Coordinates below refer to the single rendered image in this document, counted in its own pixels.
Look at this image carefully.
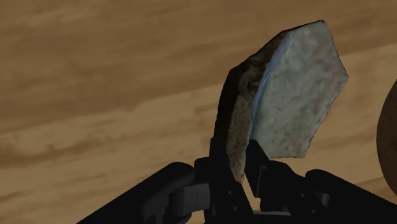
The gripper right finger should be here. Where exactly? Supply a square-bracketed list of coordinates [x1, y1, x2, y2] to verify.
[244, 139, 397, 224]

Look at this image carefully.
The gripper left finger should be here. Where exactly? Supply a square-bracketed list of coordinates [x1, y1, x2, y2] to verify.
[76, 137, 257, 224]

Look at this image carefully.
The brown round object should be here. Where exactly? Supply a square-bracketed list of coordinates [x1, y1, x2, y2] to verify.
[376, 79, 397, 197]

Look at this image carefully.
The grey stone slab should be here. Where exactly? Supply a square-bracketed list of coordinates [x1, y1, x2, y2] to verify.
[213, 20, 349, 185]

